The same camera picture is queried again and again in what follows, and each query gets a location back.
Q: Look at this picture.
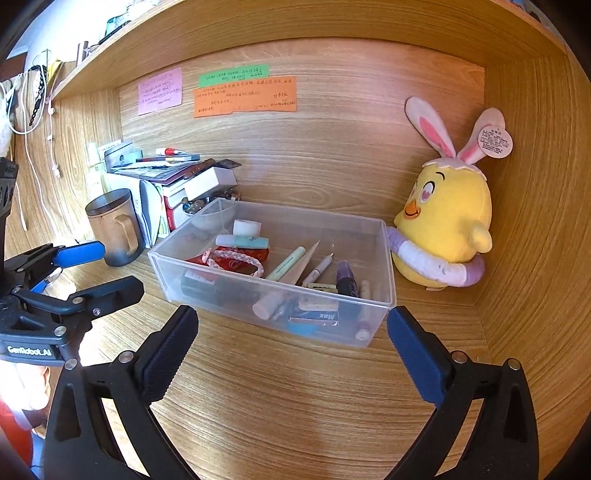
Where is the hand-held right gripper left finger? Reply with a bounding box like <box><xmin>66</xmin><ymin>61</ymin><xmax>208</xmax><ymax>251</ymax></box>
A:
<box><xmin>44</xmin><ymin>305</ymin><xmax>199</xmax><ymax>480</ymax></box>

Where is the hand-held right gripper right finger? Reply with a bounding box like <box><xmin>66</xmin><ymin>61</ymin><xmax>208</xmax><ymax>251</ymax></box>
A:
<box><xmin>385</xmin><ymin>305</ymin><xmax>541</xmax><ymax>480</ymax></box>

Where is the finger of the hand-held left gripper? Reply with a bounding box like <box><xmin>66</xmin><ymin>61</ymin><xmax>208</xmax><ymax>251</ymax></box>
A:
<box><xmin>4</xmin><ymin>241</ymin><xmax>106</xmax><ymax>291</ymax></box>
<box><xmin>17</xmin><ymin>276</ymin><xmax>145</xmax><ymax>334</ymax></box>

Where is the clear plastic storage box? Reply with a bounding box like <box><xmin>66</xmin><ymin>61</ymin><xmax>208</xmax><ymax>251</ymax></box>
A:
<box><xmin>148</xmin><ymin>198</ymin><xmax>398</xmax><ymax>348</ymax></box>

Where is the small pink tube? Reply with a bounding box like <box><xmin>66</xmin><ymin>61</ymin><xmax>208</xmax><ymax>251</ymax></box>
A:
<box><xmin>355</xmin><ymin>279</ymin><xmax>375</xmax><ymax>342</ymax></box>

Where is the dark green bottle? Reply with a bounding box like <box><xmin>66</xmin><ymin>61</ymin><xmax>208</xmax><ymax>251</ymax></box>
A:
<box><xmin>180</xmin><ymin>272</ymin><xmax>259</xmax><ymax>308</ymax></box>

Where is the purple marker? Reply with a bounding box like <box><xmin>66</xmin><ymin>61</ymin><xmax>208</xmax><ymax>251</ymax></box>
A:
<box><xmin>336</xmin><ymin>260</ymin><xmax>361</xmax><ymax>298</ymax></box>

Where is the pink braided bracelet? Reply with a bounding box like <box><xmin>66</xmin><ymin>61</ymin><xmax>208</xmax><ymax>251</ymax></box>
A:
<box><xmin>201</xmin><ymin>248</ymin><xmax>265</xmax><ymax>278</ymax></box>

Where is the dark snack packet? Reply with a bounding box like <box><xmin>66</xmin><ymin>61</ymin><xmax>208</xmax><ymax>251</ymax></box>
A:
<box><xmin>288</xmin><ymin>310</ymin><xmax>342</xmax><ymax>326</ymax></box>

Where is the red paper packet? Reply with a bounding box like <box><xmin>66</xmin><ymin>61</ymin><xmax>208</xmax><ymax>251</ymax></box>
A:
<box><xmin>187</xmin><ymin>246</ymin><xmax>271</xmax><ymax>273</ymax></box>

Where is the white pen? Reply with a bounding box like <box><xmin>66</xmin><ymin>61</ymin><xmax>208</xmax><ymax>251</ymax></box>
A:
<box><xmin>301</xmin><ymin>251</ymin><xmax>335</xmax><ymax>288</ymax></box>

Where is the large pink tube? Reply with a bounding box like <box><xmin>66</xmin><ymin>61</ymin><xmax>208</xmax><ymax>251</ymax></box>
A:
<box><xmin>252</xmin><ymin>240</ymin><xmax>321</xmax><ymax>320</ymax></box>

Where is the teal case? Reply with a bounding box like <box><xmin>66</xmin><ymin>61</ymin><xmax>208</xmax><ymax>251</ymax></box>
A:
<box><xmin>215</xmin><ymin>234</ymin><xmax>271</xmax><ymax>250</ymax></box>

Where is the white tape roll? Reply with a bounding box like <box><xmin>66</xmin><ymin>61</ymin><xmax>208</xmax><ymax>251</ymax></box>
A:
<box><xmin>232</xmin><ymin>219</ymin><xmax>263</xmax><ymax>238</ymax></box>

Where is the light green pen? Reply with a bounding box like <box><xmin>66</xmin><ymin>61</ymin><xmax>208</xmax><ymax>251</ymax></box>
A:
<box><xmin>265</xmin><ymin>246</ymin><xmax>306</xmax><ymax>282</ymax></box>

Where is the person's left forearm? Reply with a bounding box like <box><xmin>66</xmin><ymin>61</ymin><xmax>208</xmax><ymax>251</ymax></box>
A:
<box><xmin>0</xmin><ymin>397</ymin><xmax>33</xmax><ymax>467</ymax></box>

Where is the brown ceramic mug with lid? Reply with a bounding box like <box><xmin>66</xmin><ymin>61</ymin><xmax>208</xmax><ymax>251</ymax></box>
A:
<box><xmin>85</xmin><ymin>188</ymin><xmax>146</xmax><ymax>267</ymax></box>

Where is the white paper envelope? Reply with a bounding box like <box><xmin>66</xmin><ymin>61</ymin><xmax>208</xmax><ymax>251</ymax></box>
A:
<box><xmin>139</xmin><ymin>179</ymin><xmax>162</xmax><ymax>247</ymax></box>

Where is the red and white box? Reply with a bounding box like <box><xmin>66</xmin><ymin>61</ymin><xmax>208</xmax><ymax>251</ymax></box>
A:
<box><xmin>159</xmin><ymin>185</ymin><xmax>195</xmax><ymax>234</ymax></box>

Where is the grey box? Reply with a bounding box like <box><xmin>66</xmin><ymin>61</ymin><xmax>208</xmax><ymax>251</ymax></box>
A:
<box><xmin>104</xmin><ymin>142</ymin><xmax>144</xmax><ymax>169</ymax></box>

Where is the stack of booklets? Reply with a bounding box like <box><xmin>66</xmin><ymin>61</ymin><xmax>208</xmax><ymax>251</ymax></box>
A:
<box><xmin>113</xmin><ymin>157</ymin><xmax>215</xmax><ymax>185</ymax></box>

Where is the white bowl of beads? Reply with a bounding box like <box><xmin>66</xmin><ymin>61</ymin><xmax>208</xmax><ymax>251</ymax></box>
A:
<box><xmin>182</xmin><ymin>187</ymin><xmax>241</xmax><ymax>232</ymax></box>

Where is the white fluffy toy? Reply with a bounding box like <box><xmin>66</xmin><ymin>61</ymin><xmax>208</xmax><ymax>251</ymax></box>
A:
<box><xmin>0</xmin><ymin>78</ymin><xmax>19</xmax><ymax>158</ymax></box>

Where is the yellow chick plush toy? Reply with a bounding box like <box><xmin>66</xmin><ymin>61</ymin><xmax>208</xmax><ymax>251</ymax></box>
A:
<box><xmin>387</xmin><ymin>96</ymin><xmax>514</xmax><ymax>291</ymax></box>

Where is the white cardboard box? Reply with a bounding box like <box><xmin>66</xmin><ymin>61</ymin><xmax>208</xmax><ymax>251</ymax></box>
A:
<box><xmin>185</xmin><ymin>167</ymin><xmax>238</xmax><ymax>200</ymax></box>

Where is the pink sticky note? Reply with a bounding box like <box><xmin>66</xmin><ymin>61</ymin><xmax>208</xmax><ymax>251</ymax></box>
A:
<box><xmin>137</xmin><ymin>67</ymin><xmax>184</xmax><ymax>116</ymax></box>

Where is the orange sticky note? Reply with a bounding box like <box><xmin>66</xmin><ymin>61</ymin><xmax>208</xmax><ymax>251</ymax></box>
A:
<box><xmin>193</xmin><ymin>76</ymin><xmax>297</xmax><ymax>118</ymax></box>

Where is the green sticky note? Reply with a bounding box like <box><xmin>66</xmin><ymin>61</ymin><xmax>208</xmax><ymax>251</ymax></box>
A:
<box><xmin>198</xmin><ymin>65</ymin><xmax>270</xmax><ymax>88</ymax></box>

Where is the white charging cable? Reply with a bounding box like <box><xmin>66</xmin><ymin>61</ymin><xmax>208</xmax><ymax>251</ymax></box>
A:
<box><xmin>18</xmin><ymin>60</ymin><xmax>51</xmax><ymax>232</ymax></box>
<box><xmin>46</xmin><ymin>99</ymin><xmax>62</xmax><ymax>177</ymax></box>

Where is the black chain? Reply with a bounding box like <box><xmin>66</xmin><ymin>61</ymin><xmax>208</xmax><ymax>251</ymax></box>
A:
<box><xmin>28</xmin><ymin>65</ymin><xmax>47</xmax><ymax>130</ymax></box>

